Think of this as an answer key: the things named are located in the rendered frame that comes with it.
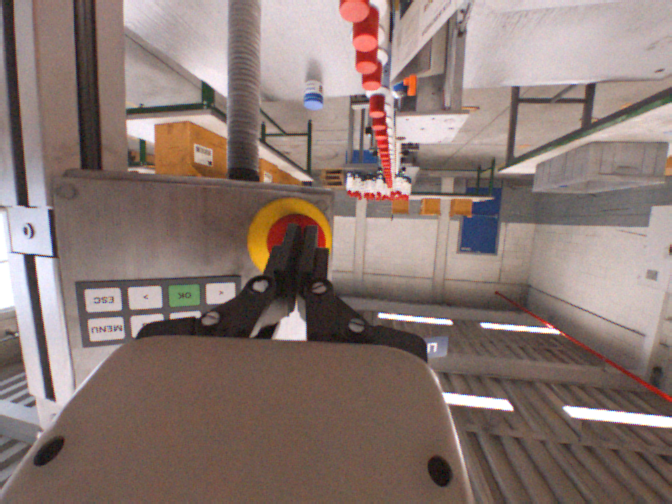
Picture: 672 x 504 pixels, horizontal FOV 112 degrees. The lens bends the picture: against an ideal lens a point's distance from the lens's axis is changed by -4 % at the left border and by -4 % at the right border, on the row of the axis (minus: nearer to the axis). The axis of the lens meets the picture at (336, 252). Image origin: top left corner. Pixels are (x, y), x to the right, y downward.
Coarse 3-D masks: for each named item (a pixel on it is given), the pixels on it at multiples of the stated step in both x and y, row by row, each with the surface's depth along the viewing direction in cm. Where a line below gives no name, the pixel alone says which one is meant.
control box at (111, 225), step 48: (96, 192) 13; (144, 192) 14; (192, 192) 15; (240, 192) 16; (288, 192) 17; (96, 240) 13; (144, 240) 14; (192, 240) 15; (240, 240) 16; (288, 336) 18
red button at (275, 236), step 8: (288, 216) 15; (296, 216) 15; (304, 216) 15; (280, 224) 15; (304, 224) 15; (312, 224) 16; (272, 232) 15; (280, 232) 15; (320, 232) 16; (272, 240) 15; (280, 240) 15; (320, 240) 16
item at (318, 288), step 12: (312, 288) 10; (324, 288) 10; (312, 300) 9; (324, 300) 9; (312, 312) 9; (324, 312) 9; (336, 312) 9; (312, 324) 9; (324, 324) 9; (336, 324) 9; (312, 336) 8; (324, 336) 8; (336, 336) 8
